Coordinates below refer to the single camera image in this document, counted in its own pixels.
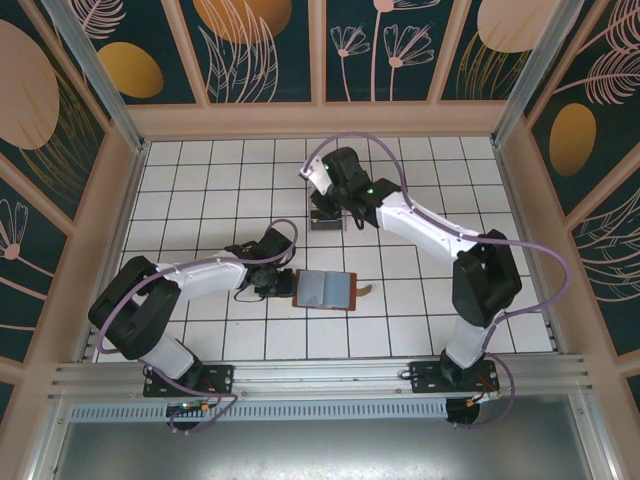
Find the black credit card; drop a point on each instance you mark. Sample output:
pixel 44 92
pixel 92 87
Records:
pixel 327 220

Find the brown leather card holder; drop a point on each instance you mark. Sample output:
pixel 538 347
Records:
pixel 325 290

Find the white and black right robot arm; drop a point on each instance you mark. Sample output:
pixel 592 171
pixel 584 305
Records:
pixel 420 230

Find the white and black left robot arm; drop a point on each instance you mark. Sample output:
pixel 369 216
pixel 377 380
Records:
pixel 205 277

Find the small circuit board with LED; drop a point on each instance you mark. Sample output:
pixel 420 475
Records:
pixel 187 407

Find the grey metal sheet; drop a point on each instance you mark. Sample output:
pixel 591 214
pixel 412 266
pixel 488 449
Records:
pixel 320 450

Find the aluminium mounting rail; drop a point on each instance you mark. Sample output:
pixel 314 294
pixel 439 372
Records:
pixel 320 372

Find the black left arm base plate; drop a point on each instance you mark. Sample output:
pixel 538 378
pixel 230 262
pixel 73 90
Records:
pixel 222 377

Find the thin aluminium table edge rail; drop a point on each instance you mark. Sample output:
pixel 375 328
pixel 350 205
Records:
pixel 131 200
pixel 513 200

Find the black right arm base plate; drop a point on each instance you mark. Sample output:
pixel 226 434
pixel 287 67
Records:
pixel 425 380

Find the aluminium corner post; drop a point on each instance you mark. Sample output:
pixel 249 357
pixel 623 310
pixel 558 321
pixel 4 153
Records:
pixel 100 75
pixel 537 75

